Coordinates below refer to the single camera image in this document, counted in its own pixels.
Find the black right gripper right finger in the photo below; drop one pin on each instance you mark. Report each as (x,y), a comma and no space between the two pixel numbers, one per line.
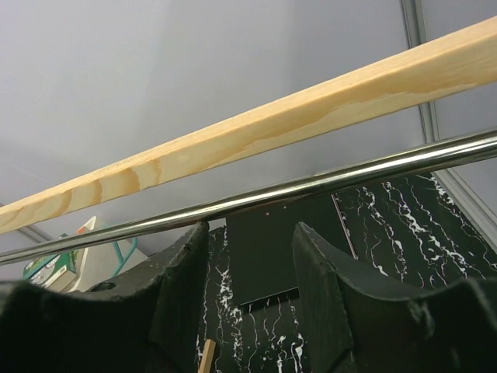
(358,320)

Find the black marble pattern mat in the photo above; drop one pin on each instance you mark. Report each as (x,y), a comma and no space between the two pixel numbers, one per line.
(408,228)

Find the green box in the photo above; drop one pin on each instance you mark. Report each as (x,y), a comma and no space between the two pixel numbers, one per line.
(54,272)

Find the wooden clothes rack frame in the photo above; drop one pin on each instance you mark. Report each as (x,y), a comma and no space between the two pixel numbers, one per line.
(456,62)

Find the black flat panel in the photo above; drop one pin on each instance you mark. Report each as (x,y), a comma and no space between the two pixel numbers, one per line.
(260,244)

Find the white rectangular bin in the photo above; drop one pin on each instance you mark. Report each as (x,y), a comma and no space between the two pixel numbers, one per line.
(100,263)

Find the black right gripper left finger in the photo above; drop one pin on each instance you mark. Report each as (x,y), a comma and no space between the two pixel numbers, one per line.
(144,320)

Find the chrome rack rail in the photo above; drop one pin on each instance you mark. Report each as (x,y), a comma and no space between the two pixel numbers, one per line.
(443,154)

